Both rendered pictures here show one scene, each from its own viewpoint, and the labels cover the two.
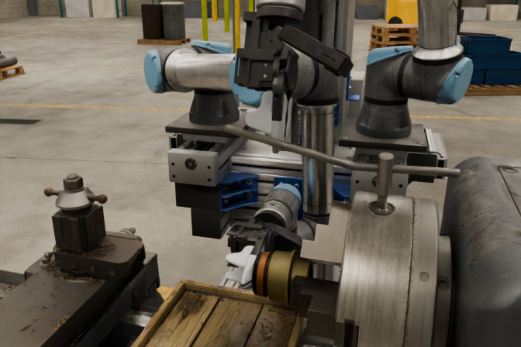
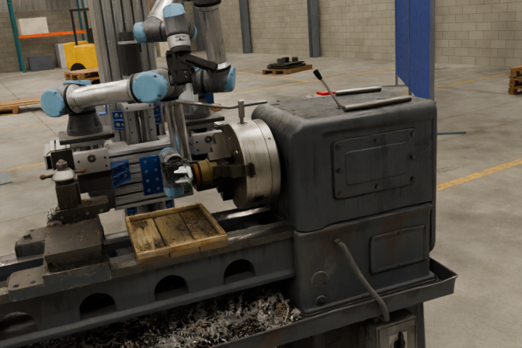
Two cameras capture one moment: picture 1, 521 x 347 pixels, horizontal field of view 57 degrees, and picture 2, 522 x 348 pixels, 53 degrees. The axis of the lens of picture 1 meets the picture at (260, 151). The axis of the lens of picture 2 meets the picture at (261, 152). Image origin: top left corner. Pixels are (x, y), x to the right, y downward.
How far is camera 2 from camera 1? 118 cm
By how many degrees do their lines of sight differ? 34
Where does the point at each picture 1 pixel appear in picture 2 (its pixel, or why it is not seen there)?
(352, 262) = (243, 142)
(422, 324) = (274, 154)
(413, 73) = (209, 78)
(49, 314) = (85, 234)
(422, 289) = (270, 143)
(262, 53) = (182, 67)
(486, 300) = (294, 130)
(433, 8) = (214, 43)
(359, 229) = (239, 131)
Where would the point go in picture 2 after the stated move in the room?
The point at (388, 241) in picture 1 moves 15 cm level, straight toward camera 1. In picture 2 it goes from (252, 131) to (267, 140)
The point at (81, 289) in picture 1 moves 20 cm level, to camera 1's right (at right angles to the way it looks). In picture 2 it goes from (87, 224) to (143, 207)
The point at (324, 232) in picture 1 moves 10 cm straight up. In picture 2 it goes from (216, 147) to (213, 120)
